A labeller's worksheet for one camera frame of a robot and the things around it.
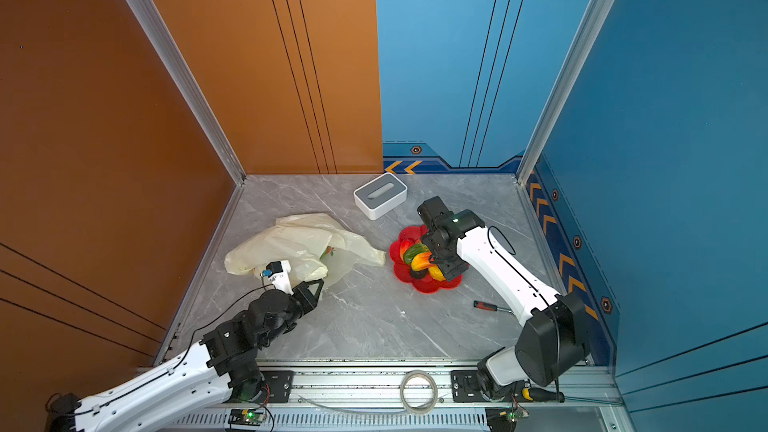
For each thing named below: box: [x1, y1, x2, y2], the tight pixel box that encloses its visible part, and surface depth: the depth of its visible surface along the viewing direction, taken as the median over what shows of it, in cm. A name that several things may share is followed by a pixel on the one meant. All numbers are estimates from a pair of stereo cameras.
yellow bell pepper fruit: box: [428, 265, 446, 282], surface depth 89 cm
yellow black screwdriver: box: [522, 387, 565, 403], surface depth 71 cm
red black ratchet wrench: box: [473, 300, 514, 314], surface depth 88 cm
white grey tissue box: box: [353, 172, 408, 221], surface depth 111 cm
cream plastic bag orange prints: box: [224, 213, 386, 288], surface depth 83 cm
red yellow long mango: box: [411, 251, 436, 271], surface depth 88 cm
